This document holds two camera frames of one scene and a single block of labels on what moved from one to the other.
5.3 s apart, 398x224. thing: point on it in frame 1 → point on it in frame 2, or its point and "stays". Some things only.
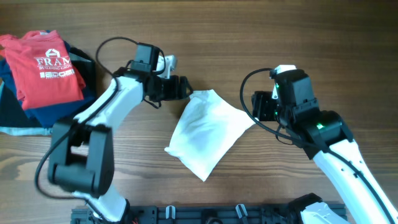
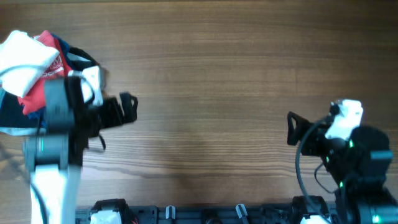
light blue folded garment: (23, 130) stays
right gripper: (261, 100) → (294, 132)
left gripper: (176, 91) → (130, 109)
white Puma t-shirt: (208, 126) → (23, 60)
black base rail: (200, 214) stays
